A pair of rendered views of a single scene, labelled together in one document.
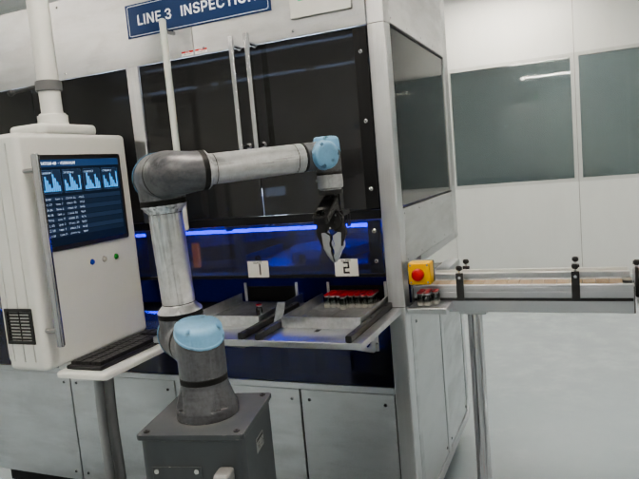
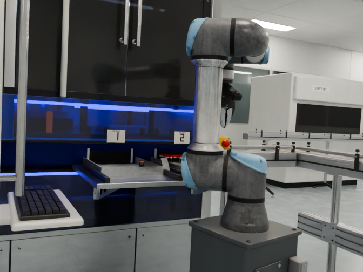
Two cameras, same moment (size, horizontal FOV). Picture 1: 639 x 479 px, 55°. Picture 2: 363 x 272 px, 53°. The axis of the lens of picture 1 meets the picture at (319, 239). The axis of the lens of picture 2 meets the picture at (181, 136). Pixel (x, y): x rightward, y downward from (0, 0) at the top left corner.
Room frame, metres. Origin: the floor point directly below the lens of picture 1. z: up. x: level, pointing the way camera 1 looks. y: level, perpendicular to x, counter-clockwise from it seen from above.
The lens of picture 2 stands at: (0.89, 1.33, 1.12)
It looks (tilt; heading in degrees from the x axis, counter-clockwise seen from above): 3 degrees down; 310
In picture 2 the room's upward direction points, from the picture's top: 3 degrees clockwise
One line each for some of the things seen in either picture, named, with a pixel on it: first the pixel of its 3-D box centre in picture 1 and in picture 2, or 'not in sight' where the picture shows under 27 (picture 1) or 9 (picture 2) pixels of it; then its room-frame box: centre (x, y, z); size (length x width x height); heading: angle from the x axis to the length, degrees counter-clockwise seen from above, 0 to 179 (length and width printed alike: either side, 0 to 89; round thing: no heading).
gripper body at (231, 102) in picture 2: (333, 209); (223, 94); (1.81, -0.05, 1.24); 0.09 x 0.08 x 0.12; 157
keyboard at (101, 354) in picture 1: (125, 347); (38, 199); (2.04, 0.69, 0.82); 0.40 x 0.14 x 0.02; 157
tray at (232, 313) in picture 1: (249, 308); (120, 165); (2.12, 0.27, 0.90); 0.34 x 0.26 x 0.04; 157
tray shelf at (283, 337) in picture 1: (284, 321); (162, 172); (1.98, 0.14, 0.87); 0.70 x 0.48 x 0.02; 67
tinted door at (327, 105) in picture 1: (313, 125); (170, 38); (2.11, -0.01, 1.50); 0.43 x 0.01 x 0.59; 67
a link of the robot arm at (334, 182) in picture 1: (329, 182); (224, 75); (1.80, -0.04, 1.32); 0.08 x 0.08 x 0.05
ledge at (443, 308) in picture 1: (431, 306); not in sight; (2.02, -0.35, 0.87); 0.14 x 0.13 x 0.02; 157
